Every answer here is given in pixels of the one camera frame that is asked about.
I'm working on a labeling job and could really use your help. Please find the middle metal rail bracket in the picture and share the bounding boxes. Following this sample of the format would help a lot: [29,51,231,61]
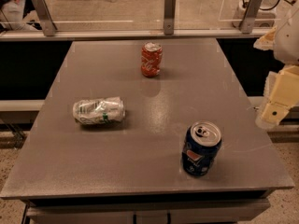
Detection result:
[164,0,176,35]

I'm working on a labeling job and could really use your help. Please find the crushed silver green can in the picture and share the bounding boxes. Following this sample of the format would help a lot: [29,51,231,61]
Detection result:
[72,97,125,125]

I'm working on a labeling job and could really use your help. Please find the metal rail bracket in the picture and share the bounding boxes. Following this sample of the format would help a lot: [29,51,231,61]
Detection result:
[239,0,263,34]
[164,0,176,35]
[31,0,57,36]

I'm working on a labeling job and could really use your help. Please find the right metal rail bracket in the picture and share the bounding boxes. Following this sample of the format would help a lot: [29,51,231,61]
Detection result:
[239,0,263,34]

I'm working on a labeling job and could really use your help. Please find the grey table cabinet base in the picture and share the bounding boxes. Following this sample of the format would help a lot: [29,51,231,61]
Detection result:
[23,191,270,224]

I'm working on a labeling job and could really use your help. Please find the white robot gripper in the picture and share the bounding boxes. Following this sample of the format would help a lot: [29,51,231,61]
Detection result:
[253,3,299,130]

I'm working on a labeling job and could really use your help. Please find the left metal rail bracket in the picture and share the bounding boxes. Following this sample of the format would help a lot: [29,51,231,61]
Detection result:
[31,0,57,36]

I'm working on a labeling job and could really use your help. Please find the blue pepsi can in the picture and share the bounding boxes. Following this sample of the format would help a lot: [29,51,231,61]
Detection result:
[181,120,221,176]

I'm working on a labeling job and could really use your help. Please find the white device on floor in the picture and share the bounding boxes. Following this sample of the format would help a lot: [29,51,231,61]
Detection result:
[232,0,280,28]

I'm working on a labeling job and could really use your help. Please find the person in background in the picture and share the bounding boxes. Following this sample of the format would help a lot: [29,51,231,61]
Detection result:
[0,0,36,31]

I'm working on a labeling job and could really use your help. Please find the black cable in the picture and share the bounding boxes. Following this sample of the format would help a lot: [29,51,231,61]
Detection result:
[242,0,295,11]

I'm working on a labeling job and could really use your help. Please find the horizontal metal rail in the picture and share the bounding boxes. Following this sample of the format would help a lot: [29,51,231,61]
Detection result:
[0,28,270,41]

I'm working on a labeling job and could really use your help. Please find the crushed orange soda can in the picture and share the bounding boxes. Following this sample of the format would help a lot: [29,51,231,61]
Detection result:
[141,42,163,77]

